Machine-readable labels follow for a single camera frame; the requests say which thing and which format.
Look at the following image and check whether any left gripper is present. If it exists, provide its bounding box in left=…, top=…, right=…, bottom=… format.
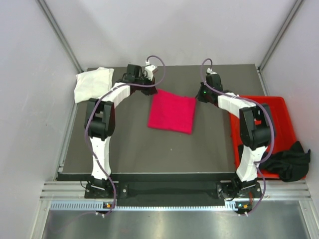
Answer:
left=135, top=74, right=158, bottom=96

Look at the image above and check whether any pink t-shirt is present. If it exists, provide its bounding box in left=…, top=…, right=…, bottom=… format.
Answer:
left=148, top=89, right=196, bottom=134

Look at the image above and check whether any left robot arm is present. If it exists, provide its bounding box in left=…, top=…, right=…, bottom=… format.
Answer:
left=85, top=62, right=157, bottom=198

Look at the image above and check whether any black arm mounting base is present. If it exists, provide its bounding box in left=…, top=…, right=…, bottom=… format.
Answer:
left=84, top=180, right=262, bottom=207

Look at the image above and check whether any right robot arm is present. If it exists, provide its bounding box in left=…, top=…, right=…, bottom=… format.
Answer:
left=196, top=83, right=275, bottom=197

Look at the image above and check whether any folded white t-shirt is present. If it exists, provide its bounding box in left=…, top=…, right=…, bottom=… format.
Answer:
left=74, top=67, right=114, bottom=104

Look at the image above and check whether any red plastic bin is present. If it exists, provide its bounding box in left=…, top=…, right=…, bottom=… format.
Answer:
left=230, top=96, right=297, bottom=179

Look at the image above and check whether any black t-shirt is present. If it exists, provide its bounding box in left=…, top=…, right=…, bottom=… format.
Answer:
left=259, top=141, right=311, bottom=182

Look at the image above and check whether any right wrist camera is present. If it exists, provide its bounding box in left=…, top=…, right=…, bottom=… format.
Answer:
left=206, top=68, right=223, bottom=91

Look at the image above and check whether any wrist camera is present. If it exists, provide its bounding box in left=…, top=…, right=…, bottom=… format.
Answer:
left=143, top=60, right=158, bottom=81
left=206, top=68, right=223, bottom=91

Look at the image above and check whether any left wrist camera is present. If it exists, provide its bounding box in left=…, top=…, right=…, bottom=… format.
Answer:
left=143, top=60, right=158, bottom=81

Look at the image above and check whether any slotted grey cable duct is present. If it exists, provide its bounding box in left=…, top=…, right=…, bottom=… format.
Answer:
left=50, top=201, right=249, bottom=212

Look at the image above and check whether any right aluminium frame post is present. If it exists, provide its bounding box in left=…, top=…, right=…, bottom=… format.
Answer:
left=257, top=0, right=305, bottom=74

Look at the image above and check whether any aluminium frame post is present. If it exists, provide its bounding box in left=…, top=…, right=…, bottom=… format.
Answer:
left=35, top=0, right=83, bottom=73
left=257, top=0, right=305, bottom=74

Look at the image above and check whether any left aluminium frame post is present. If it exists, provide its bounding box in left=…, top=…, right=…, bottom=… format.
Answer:
left=35, top=0, right=83, bottom=73

